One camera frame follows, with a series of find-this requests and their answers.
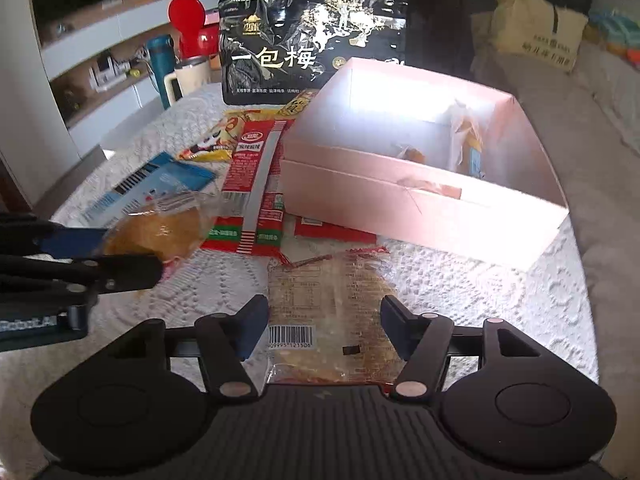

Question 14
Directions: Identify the white power strip with chargers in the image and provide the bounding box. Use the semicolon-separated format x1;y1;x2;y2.
88;50;151;92

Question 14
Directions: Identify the clear bread packet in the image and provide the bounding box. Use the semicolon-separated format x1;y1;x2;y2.
391;144;427;165

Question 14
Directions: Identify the tan fabric storage bag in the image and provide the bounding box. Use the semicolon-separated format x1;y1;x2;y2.
490;0;590;75

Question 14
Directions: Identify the yellow panda snack packet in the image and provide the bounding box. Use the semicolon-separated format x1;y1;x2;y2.
175;109;253;163

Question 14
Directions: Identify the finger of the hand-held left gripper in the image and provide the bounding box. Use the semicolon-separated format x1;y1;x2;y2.
0;212;110;261
0;254;165;311

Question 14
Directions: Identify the red spicy strip packet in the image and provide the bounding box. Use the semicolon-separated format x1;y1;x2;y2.
294;214;378;247
201;120;297;257

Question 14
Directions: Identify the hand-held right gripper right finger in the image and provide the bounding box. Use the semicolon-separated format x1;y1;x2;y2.
380;295;546;403

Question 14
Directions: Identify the grey sofa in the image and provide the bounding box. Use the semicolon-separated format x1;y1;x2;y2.
467;40;640;461

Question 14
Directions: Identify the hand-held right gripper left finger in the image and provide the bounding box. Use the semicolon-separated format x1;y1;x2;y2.
107;294;271;403

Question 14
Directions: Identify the blue and white packet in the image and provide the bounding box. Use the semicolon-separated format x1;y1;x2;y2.
84;151;216;228

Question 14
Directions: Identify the teal thermos bottle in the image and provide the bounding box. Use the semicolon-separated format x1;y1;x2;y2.
146;35;177;110

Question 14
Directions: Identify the white lace tablecloth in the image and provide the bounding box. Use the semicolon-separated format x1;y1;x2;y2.
0;82;601;480

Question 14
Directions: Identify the white and wood cabinet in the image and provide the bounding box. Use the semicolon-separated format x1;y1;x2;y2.
0;0;227;173

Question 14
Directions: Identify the bread packet with blue print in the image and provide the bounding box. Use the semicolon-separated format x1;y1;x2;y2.
451;102;487;177

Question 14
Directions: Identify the large black snack bag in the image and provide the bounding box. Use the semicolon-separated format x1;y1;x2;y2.
218;0;409;107

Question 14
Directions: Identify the stack of colourful folded clothes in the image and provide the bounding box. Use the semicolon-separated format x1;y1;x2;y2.
587;7;640;62

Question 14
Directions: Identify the cream lidded mug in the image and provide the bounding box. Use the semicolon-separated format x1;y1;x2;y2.
162;56;211;106

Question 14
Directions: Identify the red-edged clear pastry packet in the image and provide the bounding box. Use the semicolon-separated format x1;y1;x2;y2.
264;246;407;387

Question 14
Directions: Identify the bread packet with barcode label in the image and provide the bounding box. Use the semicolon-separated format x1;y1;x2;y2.
101;194;223;273

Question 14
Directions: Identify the pink cardboard box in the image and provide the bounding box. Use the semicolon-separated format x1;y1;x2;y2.
279;57;571;277

